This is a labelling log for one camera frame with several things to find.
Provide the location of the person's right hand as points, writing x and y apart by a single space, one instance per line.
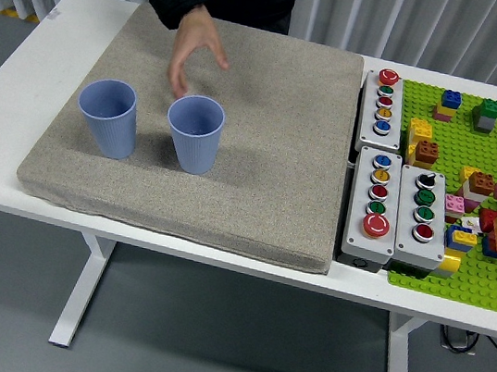
196 33

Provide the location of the blue ribbed plastic cup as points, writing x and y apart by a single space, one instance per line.
107 127
194 145

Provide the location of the grey-brown fabric mat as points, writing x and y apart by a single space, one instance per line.
258 150

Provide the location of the yellow black floor tape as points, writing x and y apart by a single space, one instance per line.
8 12

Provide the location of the short grey five-button box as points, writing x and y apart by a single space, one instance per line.
397 117

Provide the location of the tall grey five-button box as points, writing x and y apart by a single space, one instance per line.
357 211

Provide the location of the brown toy brick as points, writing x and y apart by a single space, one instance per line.
426 154

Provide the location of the blue yellow pink brick stack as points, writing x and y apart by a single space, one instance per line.
447 106

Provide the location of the green studded baseplate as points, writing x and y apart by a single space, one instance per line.
451 146

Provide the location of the green grey brick stack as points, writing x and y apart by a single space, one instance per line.
487 116

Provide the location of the pink toy brick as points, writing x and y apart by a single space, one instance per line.
454 204

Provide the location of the yellow white brown brick stack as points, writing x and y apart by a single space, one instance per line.
480 183

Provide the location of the small white printed tag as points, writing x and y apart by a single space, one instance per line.
470 223

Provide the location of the yellow cylinder toy brick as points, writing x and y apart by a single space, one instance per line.
448 262

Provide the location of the red toy piece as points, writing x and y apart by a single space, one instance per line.
487 219

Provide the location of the grey selector switch button box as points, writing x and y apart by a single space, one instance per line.
403 228

